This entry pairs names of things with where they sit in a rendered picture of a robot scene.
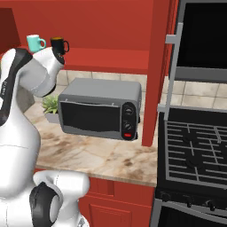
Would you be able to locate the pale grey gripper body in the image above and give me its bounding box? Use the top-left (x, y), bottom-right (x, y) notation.
top-left (16, 87), bottom-right (35, 114)

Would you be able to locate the black gas stove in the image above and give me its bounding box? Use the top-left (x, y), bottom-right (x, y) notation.
top-left (149, 104), bottom-right (227, 227)

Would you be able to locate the grey oven door handle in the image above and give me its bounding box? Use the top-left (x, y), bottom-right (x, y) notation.
top-left (153, 198), bottom-right (227, 223)

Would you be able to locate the black microwave oven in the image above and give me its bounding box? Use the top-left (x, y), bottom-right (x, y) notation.
top-left (174, 0), bottom-right (227, 84)

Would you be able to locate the red drawer front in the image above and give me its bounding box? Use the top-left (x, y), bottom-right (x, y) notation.
top-left (88, 176), bottom-right (157, 206)

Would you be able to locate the red base cabinet door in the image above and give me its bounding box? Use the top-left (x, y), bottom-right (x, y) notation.
top-left (78, 195), bottom-right (154, 227)

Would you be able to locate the black mug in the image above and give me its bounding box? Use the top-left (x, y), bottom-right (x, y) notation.
top-left (50, 36), bottom-right (71, 58)

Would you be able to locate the grey microwave handle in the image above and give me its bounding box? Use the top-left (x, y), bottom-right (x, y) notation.
top-left (163, 22), bottom-right (184, 121)

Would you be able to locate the green plant in grey pot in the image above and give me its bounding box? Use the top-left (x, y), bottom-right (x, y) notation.
top-left (41, 94), bottom-right (61, 124)

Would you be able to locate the red wall cabinet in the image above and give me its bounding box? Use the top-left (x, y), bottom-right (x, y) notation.
top-left (0, 0), bottom-right (153, 75)

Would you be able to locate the teal mug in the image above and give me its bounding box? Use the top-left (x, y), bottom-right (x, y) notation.
top-left (26, 34), bottom-right (47, 54)

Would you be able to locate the grey toaster oven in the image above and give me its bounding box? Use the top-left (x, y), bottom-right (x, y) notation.
top-left (57, 77), bottom-right (143, 142)

